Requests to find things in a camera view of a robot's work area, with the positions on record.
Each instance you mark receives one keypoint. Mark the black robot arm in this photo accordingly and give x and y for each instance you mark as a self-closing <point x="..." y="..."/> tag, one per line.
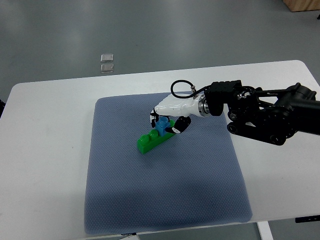
<point x="270" y="116"/>

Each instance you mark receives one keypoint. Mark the white table leg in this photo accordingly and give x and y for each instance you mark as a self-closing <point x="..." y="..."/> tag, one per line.
<point x="264" y="230"/>

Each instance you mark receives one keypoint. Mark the black object at left edge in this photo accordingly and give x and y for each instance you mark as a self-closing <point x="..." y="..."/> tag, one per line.
<point x="2" y="107"/>

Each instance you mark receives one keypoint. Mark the blue-grey textured mat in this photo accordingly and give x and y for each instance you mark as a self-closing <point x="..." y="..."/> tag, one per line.
<point x="192" y="179"/>

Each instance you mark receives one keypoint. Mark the small blue block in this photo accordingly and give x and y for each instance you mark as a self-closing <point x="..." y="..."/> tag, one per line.
<point x="161" y="125"/>

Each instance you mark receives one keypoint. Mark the black table control panel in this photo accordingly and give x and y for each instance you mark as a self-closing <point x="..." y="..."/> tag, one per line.
<point x="307" y="219"/>

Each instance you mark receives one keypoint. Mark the upper metal floor plate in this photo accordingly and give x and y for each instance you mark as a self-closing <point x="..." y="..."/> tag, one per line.
<point x="106" y="57"/>

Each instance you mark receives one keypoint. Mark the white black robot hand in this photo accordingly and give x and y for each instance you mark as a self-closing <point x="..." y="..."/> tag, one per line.
<point x="181" y="107"/>

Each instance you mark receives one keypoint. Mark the wooden box corner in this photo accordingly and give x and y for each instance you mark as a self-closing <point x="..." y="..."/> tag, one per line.
<point x="302" y="5"/>

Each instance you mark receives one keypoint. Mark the long green block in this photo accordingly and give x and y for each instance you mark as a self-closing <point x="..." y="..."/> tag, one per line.
<point x="151" y="140"/>

